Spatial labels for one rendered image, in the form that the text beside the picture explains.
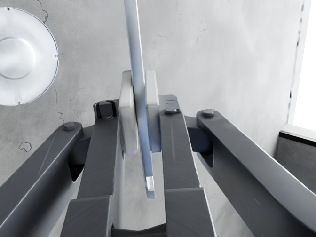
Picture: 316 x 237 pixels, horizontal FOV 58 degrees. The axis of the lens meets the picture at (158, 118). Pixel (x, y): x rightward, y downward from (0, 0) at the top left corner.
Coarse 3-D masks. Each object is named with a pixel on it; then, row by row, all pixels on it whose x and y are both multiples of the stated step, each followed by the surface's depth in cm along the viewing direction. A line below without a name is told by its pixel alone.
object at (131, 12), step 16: (128, 0) 17; (128, 16) 17; (128, 32) 17; (144, 80) 18; (144, 96) 18; (144, 112) 19; (144, 128) 19; (144, 144) 20; (144, 160) 21; (144, 176) 22
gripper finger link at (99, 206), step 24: (96, 120) 14; (96, 144) 12; (120, 144) 14; (96, 168) 11; (120, 168) 12; (96, 192) 9; (120, 192) 11; (72, 216) 8; (96, 216) 8; (120, 216) 11
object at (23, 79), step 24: (0, 24) 81; (24, 24) 86; (0, 48) 82; (24, 48) 87; (48, 48) 94; (0, 72) 84; (24, 72) 89; (48, 72) 96; (0, 96) 86; (24, 96) 92
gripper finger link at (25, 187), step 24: (48, 144) 13; (72, 144) 13; (24, 168) 11; (48, 168) 11; (72, 168) 14; (0, 192) 10; (24, 192) 10; (48, 192) 11; (72, 192) 13; (0, 216) 9; (24, 216) 10; (48, 216) 11
